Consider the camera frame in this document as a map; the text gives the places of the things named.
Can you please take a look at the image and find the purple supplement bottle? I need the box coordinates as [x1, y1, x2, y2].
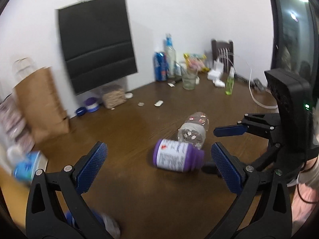
[153, 139, 204, 173]

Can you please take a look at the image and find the blue supplement bottle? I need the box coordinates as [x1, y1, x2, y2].
[65, 209, 121, 238]

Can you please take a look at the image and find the right hand of person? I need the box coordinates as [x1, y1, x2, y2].
[287, 157, 318, 205]

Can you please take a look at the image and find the clear plastic decorated bottle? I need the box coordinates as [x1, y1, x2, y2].
[177, 112, 209, 149]

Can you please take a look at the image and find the green spray bottle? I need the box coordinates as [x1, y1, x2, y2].
[225, 66, 235, 95]

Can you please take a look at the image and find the blue tissue box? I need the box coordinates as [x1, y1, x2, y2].
[7, 146, 48, 184]

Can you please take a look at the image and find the clear drinking glass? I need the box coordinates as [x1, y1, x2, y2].
[181, 66, 198, 91]

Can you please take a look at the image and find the colourful snack packet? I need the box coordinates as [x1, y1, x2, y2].
[183, 53, 209, 72]

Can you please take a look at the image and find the dark wooden chair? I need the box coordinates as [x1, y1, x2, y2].
[211, 39, 234, 73]

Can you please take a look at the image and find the pink knitted vase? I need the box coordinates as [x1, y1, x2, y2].
[1, 94, 35, 153]

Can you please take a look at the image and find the blue soda can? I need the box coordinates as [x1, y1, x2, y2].
[154, 52, 167, 81]

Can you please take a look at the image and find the clear glass bottle blue cap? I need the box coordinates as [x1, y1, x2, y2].
[164, 33, 176, 79]

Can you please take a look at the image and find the brown paper bag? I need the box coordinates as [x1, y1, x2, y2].
[12, 57, 70, 144]

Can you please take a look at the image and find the purple white small jar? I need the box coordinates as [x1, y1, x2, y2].
[84, 97, 99, 113]

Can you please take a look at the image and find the clear container with grains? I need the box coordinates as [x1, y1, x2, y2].
[101, 85, 127, 109]

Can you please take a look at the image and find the black paper bag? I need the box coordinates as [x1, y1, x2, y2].
[57, 0, 137, 95]

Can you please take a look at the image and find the white charging cable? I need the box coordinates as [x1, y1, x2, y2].
[219, 53, 279, 110]

